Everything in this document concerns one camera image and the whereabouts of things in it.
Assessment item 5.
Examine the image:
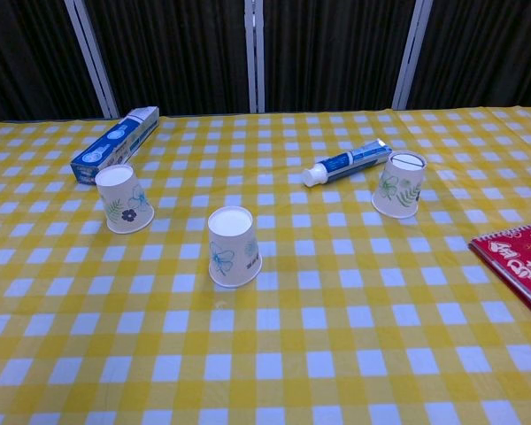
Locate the paper cup with line mark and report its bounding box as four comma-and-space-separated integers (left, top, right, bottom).
371, 151, 427, 219

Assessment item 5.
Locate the paper cup with dark flower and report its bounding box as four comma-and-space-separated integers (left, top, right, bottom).
95, 164, 155, 235

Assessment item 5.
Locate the paper cup with blue flower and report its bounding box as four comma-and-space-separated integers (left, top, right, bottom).
207, 205, 264, 289

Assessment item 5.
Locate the yellow white checked tablecloth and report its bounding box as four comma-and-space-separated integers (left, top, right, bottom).
0, 104, 531, 425

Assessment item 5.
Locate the blue white toothpaste tube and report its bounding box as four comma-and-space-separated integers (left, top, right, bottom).
301, 138, 393, 188

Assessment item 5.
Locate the blue white toothpaste box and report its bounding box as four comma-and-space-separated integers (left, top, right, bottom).
69, 105, 160, 186

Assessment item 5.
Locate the black pleated curtain panel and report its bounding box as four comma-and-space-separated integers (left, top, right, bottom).
0, 0, 104, 126
262, 0, 416, 114
84, 0, 251, 119
407, 0, 531, 111

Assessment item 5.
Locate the red spiral calendar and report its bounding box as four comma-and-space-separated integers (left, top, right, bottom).
468, 220, 531, 328

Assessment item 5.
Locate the white partition frame post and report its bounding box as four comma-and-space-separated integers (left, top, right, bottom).
64, 0, 119, 120
243, 0, 266, 114
392, 0, 435, 111

